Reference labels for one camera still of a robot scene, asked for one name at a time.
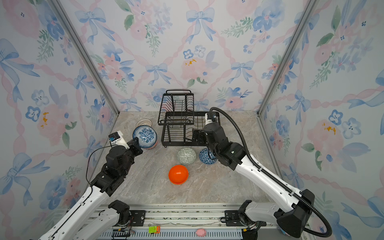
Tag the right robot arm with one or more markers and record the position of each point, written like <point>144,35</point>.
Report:
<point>289,213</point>

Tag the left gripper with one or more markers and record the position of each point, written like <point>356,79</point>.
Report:
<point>134,147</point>

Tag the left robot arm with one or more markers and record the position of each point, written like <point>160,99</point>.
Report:
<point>73,225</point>

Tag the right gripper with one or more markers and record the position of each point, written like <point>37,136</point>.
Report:
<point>202,135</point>

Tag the blue floral bowl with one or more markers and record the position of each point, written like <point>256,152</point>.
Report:
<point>146,135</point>

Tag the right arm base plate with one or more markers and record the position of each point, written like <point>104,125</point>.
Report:
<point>231,219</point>

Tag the white lattice bowl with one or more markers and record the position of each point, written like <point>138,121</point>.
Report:
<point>144,122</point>

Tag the orange plastic bowl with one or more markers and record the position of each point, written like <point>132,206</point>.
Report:
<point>178,174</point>

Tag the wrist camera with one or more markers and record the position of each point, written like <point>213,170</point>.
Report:
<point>117,139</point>
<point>210,118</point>

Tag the dark blue patterned bowl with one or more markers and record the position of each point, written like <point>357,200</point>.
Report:
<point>207,157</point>

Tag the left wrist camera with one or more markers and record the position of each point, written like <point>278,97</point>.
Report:
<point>117,139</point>

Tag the black wire dish rack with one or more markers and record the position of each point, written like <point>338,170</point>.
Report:
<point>178,118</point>

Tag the green orange small toy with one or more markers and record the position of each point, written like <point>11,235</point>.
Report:
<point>154,229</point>

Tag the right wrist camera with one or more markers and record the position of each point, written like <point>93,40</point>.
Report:
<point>210,118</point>

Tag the red patterned bowl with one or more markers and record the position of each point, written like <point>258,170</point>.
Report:
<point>149,147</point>

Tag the pink round toy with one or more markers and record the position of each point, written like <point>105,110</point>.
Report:
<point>201,232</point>

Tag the green patterned bowl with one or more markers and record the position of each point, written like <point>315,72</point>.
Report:
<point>186,156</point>

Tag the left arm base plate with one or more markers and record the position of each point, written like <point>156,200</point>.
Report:
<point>134,218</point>

